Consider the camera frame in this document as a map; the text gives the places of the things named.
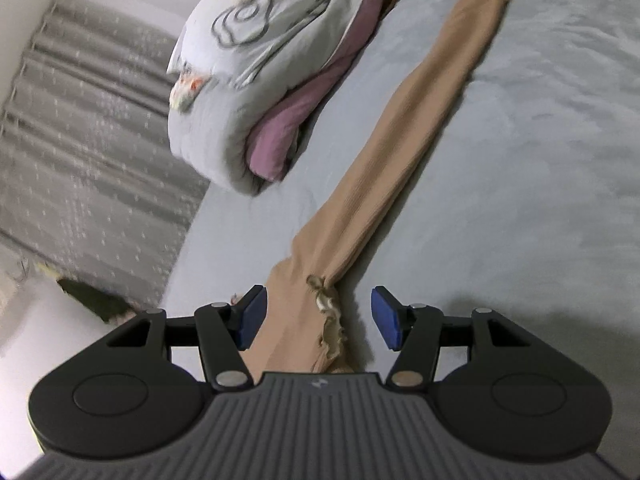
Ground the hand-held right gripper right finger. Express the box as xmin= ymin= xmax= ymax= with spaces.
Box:
xmin=371 ymin=286 xmax=533 ymax=390

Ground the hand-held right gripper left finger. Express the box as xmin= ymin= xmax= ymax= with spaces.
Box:
xmin=105 ymin=285 xmax=270 ymax=391

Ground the brown ribbed sweater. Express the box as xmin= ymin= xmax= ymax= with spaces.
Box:
xmin=231 ymin=0 xmax=512 ymax=376

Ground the dark green hanging garment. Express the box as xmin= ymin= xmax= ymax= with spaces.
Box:
xmin=57 ymin=277 xmax=133 ymax=322

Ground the grey folded quilt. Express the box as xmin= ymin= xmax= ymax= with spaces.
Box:
xmin=167 ymin=50 xmax=311 ymax=197

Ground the grey bed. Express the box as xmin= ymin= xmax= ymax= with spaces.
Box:
xmin=160 ymin=0 xmax=640 ymax=411

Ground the pink blanket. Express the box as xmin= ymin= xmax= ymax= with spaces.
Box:
xmin=247 ymin=0 xmax=401 ymax=183

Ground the grey star-print curtain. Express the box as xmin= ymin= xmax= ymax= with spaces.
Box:
xmin=0 ymin=0 xmax=211 ymax=311

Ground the colourful floral cloth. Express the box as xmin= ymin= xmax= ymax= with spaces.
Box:
xmin=169 ymin=67 xmax=211 ymax=111

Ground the grey flower-print pillow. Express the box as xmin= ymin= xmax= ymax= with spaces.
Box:
xmin=167 ymin=0 xmax=373 ymax=92

